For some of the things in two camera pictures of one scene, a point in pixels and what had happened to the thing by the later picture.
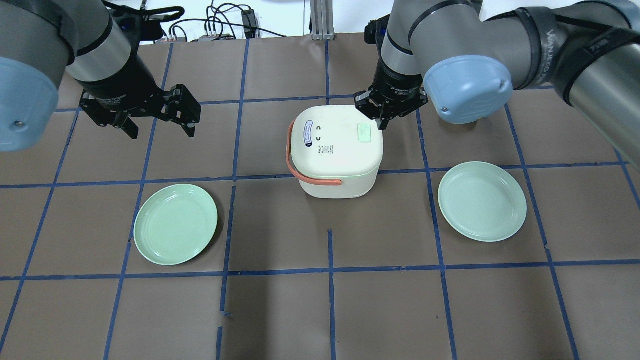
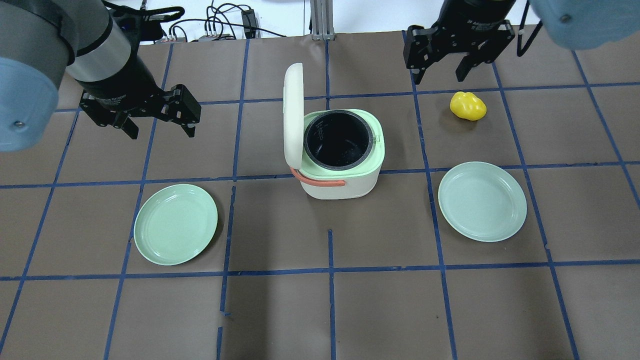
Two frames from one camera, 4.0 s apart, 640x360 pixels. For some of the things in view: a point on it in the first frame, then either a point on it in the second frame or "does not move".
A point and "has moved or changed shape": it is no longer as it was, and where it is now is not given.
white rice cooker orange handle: (288, 154) has moved or changed shape
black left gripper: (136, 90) does not move
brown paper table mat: (292, 276) does not move
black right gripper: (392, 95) -> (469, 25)
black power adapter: (249, 21) does not move
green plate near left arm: (174, 224) does not move
